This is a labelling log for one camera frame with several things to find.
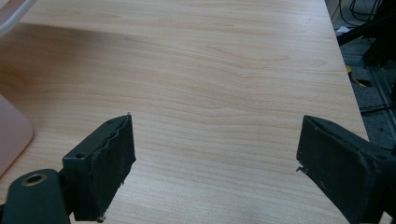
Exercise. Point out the yellow tape strip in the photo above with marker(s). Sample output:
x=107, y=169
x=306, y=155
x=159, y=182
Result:
x=358, y=81

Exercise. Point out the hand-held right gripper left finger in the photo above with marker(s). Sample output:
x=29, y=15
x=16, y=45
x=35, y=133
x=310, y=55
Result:
x=102, y=168

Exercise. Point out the black metal stand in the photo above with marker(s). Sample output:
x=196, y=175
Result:
x=378, y=34

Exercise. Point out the pink white-rimmed lid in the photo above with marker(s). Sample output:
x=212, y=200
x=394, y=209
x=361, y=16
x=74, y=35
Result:
x=12, y=14

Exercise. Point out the pink plastic container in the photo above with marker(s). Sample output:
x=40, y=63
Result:
x=12, y=137

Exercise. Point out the white paper scrap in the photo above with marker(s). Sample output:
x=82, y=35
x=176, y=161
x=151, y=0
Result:
x=343, y=30

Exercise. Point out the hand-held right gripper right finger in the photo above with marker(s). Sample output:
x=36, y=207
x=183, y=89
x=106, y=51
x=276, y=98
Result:
x=339, y=165

